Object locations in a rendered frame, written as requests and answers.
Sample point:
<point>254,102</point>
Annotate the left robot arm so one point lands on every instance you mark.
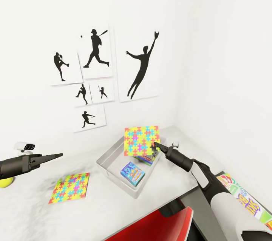
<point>25,162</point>

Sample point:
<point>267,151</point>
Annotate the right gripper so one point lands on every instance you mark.
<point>171,154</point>

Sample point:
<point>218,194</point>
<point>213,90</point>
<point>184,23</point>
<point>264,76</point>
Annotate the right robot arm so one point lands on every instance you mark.
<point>237,223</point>

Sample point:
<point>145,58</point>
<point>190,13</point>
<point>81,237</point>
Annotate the board game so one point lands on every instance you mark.
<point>246,200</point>
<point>148,159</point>
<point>132,173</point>

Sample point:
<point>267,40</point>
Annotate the tennis ball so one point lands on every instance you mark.
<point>5,182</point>

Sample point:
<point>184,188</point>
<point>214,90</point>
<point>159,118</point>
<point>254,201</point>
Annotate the jigsaw puzzle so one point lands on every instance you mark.
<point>138,140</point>
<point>74,188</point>

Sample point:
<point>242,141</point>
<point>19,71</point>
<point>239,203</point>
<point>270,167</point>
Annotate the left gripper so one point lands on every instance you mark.
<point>24,164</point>

